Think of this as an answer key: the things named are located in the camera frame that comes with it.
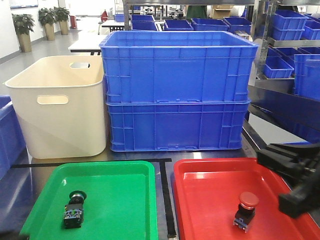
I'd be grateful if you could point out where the lower stacked blue crate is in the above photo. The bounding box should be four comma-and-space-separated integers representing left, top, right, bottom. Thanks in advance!
107, 100, 250, 152

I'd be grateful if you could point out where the green push button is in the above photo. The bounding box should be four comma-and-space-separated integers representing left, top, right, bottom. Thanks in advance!
63, 190, 87, 229

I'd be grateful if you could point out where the green plastic tray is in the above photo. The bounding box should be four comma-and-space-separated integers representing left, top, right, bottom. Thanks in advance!
19, 160, 159, 240

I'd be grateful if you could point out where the stacked blue crate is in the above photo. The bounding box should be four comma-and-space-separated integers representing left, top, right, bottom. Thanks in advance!
107, 100, 250, 152
99, 30, 258, 104

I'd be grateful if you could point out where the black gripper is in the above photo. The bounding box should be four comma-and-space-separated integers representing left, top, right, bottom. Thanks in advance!
257, 143, 320, 218

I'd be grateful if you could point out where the potted plant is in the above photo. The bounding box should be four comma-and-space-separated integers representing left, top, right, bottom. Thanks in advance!
12, 14, 35, 53

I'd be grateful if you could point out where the red plastic tray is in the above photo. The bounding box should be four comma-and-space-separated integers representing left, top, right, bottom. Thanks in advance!
173, 157, 320, 240

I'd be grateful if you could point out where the upper stacked blue crate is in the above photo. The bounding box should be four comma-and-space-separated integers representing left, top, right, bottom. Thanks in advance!
99, 30, 258, 104

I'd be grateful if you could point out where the cream plastic basket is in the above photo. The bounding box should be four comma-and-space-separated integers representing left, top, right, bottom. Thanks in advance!
5, 55, 106, 159

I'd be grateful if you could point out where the red push button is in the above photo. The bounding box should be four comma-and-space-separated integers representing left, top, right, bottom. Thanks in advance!
232, 191, 260, 233

